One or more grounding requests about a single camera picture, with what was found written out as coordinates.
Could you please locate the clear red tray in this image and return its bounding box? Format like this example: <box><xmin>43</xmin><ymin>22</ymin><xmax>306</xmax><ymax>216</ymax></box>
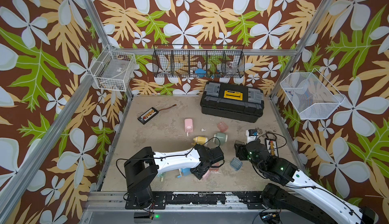
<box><xmin>209</xmin><ymin>163</ymin><xmax>220</xmax><ymax>172</ymax></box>

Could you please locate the pink sharpener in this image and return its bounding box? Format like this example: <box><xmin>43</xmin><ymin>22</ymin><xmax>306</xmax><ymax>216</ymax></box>
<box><xmin>202</xmin><ymin>170</ymin><xmax>211</xmax><ymax>181</ymax></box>
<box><xmin>184</xmin><ymin>118</ymin><xmax>193</xmax><ymax>136</ymax></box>

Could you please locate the green sharpener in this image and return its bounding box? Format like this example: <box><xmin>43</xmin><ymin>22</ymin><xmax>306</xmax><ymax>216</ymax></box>
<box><xmin>213</xmin><ymin>132</ymin><xmax>228</xmax><ymax>146</ymax></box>
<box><xmin>157</xmin><ymin>172</ymin><xmax>166</xmax><ymax>182</ymax></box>

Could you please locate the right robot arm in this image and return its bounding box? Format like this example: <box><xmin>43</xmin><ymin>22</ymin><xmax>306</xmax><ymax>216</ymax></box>
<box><xmin>234</xmin><ymin>140</ymin><xmax>376</xmax><ymax>224</ymax></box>

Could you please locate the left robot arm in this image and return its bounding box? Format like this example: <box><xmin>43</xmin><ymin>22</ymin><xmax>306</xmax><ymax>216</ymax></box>
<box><xmin>124</xmin><ymin>145</ymin><xmax>224</xmax><ymax>195</ymax></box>

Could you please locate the clear blue tray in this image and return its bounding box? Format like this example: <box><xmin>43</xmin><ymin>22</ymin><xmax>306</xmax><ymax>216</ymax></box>
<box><xmin>230</xmin><ymin>158</ymin><xmax>243</xmax><ymax>171</ymax></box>

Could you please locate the yellow pencil sharpener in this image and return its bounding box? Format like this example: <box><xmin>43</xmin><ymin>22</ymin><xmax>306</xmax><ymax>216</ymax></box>
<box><xmin>192</xmin><ymin>136</ymin><xmax>208</xmax><ymax>146</ymax></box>

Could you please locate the clear pink tray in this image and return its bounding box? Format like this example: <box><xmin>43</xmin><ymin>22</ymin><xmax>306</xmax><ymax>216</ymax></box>
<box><xmin>217</xmin><ymin>122</ymin><xmax>229</xmax><ymax>133</ymax></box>

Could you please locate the blue pencil sharpener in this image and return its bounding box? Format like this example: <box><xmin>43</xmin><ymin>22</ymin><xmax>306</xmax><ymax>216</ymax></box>
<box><xmin>177</xmin><ymin>168</ymin><xmax>191</xmax><ymax>178</ymax></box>

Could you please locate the pink sharpener upright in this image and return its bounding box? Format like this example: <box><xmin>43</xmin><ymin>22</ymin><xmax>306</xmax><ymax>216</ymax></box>
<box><xmin>184</xmin><ymin>118</ymin><xmax>193</xmax><ymax>136</ymax></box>

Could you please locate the black battery holder right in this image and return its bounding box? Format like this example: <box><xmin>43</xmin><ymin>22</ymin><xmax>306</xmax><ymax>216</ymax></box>
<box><xmin>265</xmin><ymin>138</ymin><xmax>279</xmax><ymax>157</ymax></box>

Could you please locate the black battery holder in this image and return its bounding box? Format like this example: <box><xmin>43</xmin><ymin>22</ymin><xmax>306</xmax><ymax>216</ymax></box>
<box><xmin>265</xmin><ymin>138</ymin><xmax>279</xmax><ymax>157</ymax></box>
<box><xmin>137</xmin><ymin>107</ymin><xmax>159</xmax><ymax>125</ymax></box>

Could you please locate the black plastic toolbox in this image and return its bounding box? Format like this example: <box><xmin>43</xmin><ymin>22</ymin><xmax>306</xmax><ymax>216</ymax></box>
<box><xmin>200</xmin><ymin>82</ymin><xmax>264</xmax><ymax>123</ymax></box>

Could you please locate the black battery holder left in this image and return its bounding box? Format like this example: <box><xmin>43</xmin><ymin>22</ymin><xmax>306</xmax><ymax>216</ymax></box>
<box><xmin>137</xmin><ymin>107</ymin><xmax>159</xmax><ymax>125</ymax></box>

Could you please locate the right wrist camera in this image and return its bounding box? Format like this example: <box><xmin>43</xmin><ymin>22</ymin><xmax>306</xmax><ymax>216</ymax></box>
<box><xmin>246</xmin><ymin>129</ymin><xmax>259</xmax><ymax>144</ymax></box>

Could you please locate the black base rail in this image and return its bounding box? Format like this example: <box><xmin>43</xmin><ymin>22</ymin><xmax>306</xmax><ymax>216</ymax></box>
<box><xmin>123</xmin><ymin>191</ymin><xmax>273</xmax><ymax>211</ymax></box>

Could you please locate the white wire basket right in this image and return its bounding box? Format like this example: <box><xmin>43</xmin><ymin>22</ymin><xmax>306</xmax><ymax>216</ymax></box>
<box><xmin>281</xmin><ymin>69</ymin><xmax>346</xmax><ymax>120</ymax></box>

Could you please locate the white wire basket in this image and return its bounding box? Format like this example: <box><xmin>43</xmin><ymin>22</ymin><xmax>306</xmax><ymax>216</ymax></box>
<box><xmin>281</xmin><ymin>69</ymin><xmax>346</xmax><ymax>120</ymax></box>
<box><xmin>91</xmin><ymin>46</ymin><xmax>137</xmax><ymax>92</ymax></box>

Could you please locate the black wire basket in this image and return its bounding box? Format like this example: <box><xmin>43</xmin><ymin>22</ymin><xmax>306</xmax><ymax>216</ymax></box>
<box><xmin>151</xmin><ymin>44</ymin><xmax>246</xmax><ymax>79</ymax></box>

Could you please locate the white wire basket left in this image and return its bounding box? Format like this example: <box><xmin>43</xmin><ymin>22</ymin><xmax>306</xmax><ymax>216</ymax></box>
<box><xmin>91</xmin><ymin>46</ymin><xmax>137</xmax><ymax>92</ymax></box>

